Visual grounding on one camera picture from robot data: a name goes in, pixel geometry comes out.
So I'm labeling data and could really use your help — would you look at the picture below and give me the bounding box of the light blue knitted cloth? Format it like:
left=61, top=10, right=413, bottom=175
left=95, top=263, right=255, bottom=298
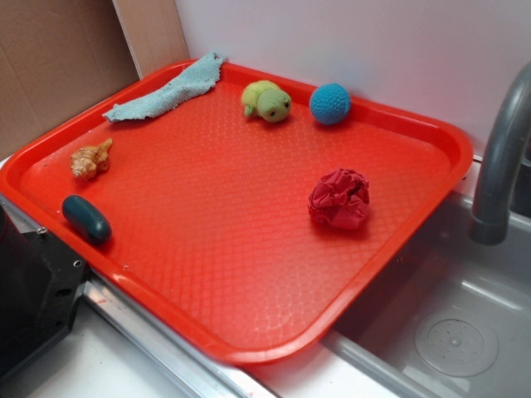
left=103, top=52, right=226, bottom=123

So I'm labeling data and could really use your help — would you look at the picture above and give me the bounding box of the green plush turtle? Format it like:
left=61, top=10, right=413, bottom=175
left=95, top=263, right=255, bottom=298
left=241, top=80, right=292, bottom=123

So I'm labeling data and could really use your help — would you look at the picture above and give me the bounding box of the tan spiral seashell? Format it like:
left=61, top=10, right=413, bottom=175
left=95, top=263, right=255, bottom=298
left=70, top=138, right=113, bottom=180

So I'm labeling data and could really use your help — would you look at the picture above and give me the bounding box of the light wooden board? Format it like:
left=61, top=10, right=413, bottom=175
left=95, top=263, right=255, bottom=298
left=113, top=0, right=189, bottom=79

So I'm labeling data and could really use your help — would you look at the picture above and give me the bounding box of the crumpled red cloth ball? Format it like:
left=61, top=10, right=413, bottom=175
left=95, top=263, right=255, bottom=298
left=308, top=168, right=370, bottom=231

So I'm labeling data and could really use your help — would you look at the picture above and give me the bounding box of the blue textured ball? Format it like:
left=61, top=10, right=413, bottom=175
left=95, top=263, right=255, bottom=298
left=309, top=83, right=351, bottom=126

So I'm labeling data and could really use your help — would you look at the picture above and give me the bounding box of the grey plastic sink basin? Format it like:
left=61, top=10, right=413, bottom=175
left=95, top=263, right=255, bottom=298
left=323, top=193, right=530, bottom=397

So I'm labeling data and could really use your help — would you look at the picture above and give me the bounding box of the brown cardboard panel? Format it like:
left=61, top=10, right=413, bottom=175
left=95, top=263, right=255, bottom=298
left=1, top=1, right=139, bottom=158

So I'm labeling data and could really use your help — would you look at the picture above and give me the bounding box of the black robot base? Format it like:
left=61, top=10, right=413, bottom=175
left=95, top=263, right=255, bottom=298
left=1, top=210, right=87, bottom=381

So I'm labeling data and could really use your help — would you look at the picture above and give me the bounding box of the grey sink faucet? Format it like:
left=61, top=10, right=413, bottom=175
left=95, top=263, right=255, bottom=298
left=469, top=65, right=530, bottom=245

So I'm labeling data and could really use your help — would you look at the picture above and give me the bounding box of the dark teal oval soap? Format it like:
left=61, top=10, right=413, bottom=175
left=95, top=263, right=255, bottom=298
left=61, top=195, right=112, bottom=245

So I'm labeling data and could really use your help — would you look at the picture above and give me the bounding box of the red plastic tray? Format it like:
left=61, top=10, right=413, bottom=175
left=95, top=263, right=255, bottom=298
left=1, top=63, right=473, bottom=365

